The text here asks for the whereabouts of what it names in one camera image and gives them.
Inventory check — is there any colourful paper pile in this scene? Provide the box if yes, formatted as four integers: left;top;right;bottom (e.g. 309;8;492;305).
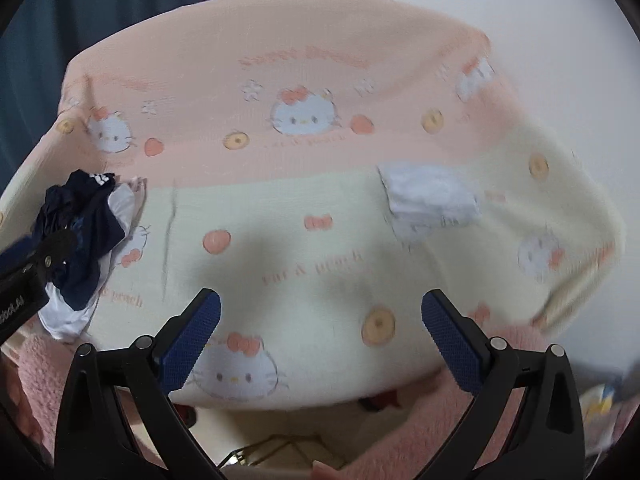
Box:
580;382;631;426

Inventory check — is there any white garment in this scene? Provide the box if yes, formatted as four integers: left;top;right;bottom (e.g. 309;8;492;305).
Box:
39;177;147;343

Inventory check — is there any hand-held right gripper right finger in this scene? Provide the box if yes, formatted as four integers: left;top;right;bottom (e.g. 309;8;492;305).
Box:
421;289;587;480

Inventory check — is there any dark blue curtain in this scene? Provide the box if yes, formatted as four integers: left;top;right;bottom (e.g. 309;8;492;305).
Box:
0;0;298;196

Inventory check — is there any pink and cream printed blanket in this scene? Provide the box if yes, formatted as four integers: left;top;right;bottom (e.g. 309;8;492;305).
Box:
0;0;628;413

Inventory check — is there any white shirt with navy collar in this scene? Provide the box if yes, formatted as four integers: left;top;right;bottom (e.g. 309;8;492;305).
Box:
377;160;482;228

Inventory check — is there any gold wire stand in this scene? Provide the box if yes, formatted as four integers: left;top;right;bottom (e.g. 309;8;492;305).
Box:
220;435;326;467

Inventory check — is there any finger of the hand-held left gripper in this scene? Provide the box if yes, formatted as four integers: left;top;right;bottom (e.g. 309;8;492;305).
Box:
0;229;77;282

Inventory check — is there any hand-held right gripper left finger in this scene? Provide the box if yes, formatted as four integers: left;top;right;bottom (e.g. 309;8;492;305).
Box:
52;288;227;480

